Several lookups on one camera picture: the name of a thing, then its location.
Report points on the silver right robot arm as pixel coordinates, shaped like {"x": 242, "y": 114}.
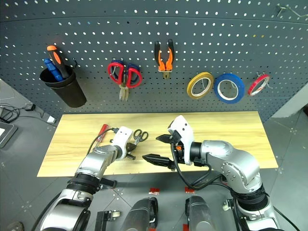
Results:
{"x": 235, "y": 163}

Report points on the black cup tool holder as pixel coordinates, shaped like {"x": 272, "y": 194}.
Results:
{"x": 68, "y": 92}

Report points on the blue tape roll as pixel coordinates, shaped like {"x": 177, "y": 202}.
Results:
{"x": 241, "y": 90}

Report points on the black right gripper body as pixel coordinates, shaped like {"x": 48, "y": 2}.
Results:
{"x": 178, "y": 154}

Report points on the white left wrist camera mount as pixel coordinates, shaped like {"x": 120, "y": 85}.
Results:
{"x": 122, "y": 138}

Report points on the grey flat tray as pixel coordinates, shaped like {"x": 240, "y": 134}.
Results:
{"x": 6, "y": 133}

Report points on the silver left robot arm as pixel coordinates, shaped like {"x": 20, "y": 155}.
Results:
{"x": 96, "y": 161}

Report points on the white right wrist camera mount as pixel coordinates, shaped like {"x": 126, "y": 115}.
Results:
{"x": 185, "y": 132}

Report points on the orange and black pliers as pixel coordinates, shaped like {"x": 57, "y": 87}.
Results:
{"x": 168, "y": 61}

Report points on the black power adapter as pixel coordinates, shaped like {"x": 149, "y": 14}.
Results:
{"x": 30, "y": 107}

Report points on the metal pegboard hook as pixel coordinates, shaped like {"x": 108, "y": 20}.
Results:
{"x": 284, "y": 9}

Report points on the black caster wheel bracket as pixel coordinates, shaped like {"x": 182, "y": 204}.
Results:
{"x": 106, "y": 219}

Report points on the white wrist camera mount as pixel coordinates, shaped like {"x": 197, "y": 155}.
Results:
{"x": 122, "y": 138}
{"x": 185, "y": 132}

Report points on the dark rounded shape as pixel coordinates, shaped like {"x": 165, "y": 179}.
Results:
{"x": 139, "y": 214}

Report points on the red tape roll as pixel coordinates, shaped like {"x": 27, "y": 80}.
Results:
{"x": 264, "y": 76}

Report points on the metal tape hook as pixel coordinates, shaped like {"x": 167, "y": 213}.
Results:
{"x": 269, "y": 83}

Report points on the small grey caster wheel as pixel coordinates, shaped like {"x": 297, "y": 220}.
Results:
{"x": 227, "y": 205}

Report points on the yellow tape roll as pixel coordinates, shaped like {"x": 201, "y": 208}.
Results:
{"x": 190, "y": 89}

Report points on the black pegboard hook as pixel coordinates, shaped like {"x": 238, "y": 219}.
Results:
{"x": 75, "y": 63}

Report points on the dark grey perforated pegboard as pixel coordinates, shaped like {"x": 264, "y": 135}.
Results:
{"x": 154, "y": 29}

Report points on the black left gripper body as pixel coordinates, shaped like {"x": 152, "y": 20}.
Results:
{"x": 129, "y": 149}

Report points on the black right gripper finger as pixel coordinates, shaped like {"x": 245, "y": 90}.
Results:
{"x": 158, "y": 160}
{"x": 164, "y": 139}

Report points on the orange and black screwdriver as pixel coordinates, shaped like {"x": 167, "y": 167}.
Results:
{"x": 57, "y": 59}

